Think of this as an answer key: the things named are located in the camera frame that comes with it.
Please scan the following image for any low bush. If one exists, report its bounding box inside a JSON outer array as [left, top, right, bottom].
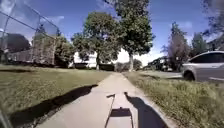
[[114, 59, 143, 73]]

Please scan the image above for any white building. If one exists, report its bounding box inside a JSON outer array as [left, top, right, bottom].
[[73, 49, 116, 70]]

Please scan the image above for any broad leafy tree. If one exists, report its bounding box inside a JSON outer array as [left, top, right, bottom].
[[71, 11, 122, 71]]

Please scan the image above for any grey concrete sidewalk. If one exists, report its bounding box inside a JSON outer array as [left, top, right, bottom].
[[34, 72, 178, 128]]

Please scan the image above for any tall leafy tree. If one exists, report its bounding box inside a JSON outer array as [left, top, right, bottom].
[[103, 0, 156, 73]]

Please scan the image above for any dark vehicle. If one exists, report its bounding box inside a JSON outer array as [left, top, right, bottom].
[[148, 56, 173, 72]]

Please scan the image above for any green bush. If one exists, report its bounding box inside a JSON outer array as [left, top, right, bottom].
[[54, 34, 76, 68]]

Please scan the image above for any grey asphalt road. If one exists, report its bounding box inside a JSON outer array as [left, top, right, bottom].
[[139, 69, 224, 83]]

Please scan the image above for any reddish-brown tree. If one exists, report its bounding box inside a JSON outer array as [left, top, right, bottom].
[[162, 21, 191, 73]]

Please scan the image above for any wide grass field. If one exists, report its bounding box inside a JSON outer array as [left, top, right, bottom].
[[0, 64, 114, 128]]

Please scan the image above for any grass strip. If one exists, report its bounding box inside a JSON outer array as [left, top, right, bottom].
[[122, 70, 224, 128]]

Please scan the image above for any small green tree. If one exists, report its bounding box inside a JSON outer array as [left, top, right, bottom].
[[190, 32, 209, 58]]

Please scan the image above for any silver car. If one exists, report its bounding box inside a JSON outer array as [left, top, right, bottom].
[[181, 50, 224, 83]]

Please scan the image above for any chain-link fence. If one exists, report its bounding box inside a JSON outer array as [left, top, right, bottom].
[[0, 0, 60, 66]]

